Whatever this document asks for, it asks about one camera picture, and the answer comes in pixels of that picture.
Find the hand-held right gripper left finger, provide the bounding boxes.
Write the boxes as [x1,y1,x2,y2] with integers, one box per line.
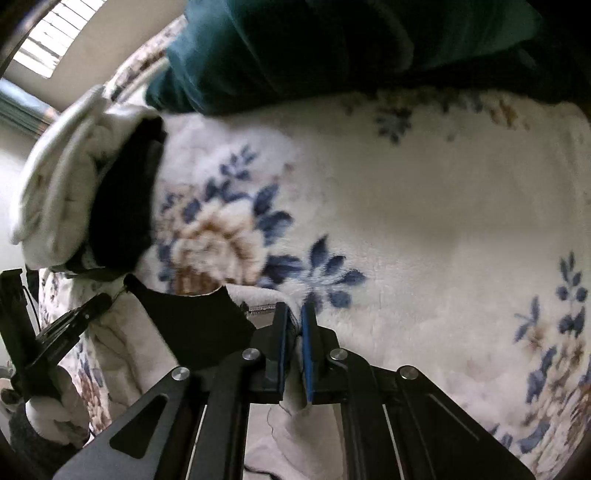
[53,302,297,480]

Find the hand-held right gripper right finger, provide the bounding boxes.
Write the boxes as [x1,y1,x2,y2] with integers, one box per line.
[300,304,537,480]

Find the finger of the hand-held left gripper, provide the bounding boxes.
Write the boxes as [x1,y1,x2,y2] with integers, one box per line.
[38,293,114,363]

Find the small white garment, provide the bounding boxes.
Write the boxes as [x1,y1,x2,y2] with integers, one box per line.
[88,282,352,480]

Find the small black garment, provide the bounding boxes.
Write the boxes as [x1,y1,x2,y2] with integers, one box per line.
[124,273,256,371]

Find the folded white clothes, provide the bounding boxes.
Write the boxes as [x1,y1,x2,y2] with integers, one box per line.
[9,84,163,271]

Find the person's left hand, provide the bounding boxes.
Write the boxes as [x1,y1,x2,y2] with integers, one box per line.
[24,366,91,449]

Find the folded black cloth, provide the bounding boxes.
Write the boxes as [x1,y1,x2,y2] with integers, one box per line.
[87,115,168,280]

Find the white floral fleece blanket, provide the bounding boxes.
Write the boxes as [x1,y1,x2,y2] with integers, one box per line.
[38,14,591,478]

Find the bright window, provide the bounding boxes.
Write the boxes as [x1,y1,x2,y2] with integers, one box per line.
[9,0,118,79]

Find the dark teal cloth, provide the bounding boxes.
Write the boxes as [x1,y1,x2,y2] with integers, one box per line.
[145,0,591,117]

